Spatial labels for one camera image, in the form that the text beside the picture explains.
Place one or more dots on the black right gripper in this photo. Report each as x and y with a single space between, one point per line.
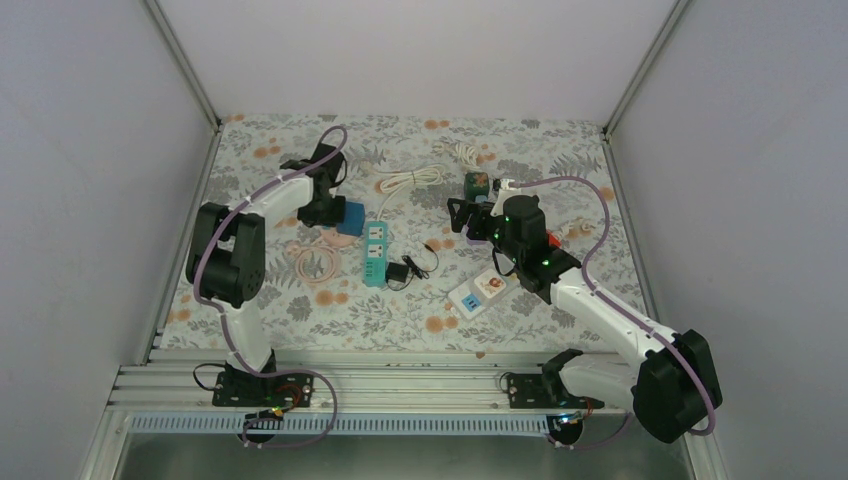
480 211

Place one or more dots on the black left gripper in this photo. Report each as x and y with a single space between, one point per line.
335 218

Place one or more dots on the dark blue cube socket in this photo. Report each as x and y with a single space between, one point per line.
353 220

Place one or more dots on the dark green cube socket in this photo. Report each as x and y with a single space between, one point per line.
476 186

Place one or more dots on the black plug adapter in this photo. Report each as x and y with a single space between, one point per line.
399 275

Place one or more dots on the red cube socket adapter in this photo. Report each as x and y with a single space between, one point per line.
554 241

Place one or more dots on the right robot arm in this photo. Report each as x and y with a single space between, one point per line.
664 379

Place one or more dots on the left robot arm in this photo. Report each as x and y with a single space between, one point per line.
226 264

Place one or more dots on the white cartoon cube plug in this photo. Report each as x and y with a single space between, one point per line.
490 284

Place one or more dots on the floral patterned table mat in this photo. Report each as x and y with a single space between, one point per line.
403 170

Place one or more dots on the pink round power socket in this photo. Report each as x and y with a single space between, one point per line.
336 240

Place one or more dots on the teal power strip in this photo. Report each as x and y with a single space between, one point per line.
375 253

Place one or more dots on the white multicolour power strip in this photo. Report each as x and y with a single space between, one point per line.
468 301

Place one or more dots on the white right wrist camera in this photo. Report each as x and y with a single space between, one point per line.
504 189

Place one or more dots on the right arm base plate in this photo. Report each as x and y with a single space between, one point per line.
529 391

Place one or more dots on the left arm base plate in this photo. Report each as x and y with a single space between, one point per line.
240 389

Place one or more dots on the blue slotted cable duct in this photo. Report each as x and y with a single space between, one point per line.
345 424

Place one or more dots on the aluminium rail base frame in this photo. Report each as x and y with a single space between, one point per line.
450 382

